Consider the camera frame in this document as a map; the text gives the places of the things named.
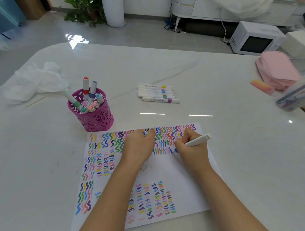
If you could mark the row of white markers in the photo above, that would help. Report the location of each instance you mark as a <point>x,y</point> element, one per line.
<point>154,94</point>

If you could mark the green potted plant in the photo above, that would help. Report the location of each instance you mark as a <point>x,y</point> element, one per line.
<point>83,13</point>

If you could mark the person's left fingers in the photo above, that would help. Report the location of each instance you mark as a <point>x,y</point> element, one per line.
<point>137,135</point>

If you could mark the person's right fingers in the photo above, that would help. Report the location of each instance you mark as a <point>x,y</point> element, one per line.
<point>188,136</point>

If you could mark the bunch of coloured-cap markers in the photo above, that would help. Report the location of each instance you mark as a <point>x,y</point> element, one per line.
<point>86,89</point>

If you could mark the person's left hand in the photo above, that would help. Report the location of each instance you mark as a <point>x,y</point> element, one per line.
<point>138,150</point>

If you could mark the white blue-tip marker pen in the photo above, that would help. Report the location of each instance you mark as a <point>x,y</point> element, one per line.
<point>200,140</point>

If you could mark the white microwave oven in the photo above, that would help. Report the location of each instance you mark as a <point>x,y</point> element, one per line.
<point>252,35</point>

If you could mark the white cardboard box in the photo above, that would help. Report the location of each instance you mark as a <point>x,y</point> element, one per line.
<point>295,44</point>

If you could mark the thin wooden stick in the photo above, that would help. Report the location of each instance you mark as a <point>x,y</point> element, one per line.
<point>35,101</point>

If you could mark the small blue object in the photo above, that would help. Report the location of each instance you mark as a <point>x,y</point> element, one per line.
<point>169,23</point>

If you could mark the brown wooden furniture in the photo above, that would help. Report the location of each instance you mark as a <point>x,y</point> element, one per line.
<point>34,8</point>

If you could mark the pink perforated pen holder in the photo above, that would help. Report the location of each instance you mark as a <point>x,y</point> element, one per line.
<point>94,120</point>

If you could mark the person's right forearm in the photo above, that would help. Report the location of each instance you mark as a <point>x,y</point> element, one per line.
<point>221,197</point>

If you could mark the pink orange eraser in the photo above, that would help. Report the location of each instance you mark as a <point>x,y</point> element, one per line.
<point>262,86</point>

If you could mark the paper sheet with coloured squiggles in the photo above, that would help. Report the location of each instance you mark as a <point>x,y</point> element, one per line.
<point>164,176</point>

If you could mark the bundle of coloured pens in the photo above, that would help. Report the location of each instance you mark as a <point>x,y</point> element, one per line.
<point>292,101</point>

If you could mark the white cylindrical appliance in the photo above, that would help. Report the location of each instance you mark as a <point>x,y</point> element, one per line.
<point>115,12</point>

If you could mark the person's right hand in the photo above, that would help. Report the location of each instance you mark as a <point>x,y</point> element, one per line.
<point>194,156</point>

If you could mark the white cloth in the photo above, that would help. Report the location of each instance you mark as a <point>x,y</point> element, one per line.
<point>247,8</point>

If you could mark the clear plastic box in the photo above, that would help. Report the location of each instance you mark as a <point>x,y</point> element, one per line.
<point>292,95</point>

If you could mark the white cabinet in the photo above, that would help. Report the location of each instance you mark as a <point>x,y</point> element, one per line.
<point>205,9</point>

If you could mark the pink pencil case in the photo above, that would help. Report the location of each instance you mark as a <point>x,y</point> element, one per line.
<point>277,70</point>

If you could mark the person's left forearm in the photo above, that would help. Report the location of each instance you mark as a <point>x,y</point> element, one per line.
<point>114,197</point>

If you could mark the blue marker cap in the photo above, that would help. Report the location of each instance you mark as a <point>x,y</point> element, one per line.
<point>144,133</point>

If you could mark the blue cabinet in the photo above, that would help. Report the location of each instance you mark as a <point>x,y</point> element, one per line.
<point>10,16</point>

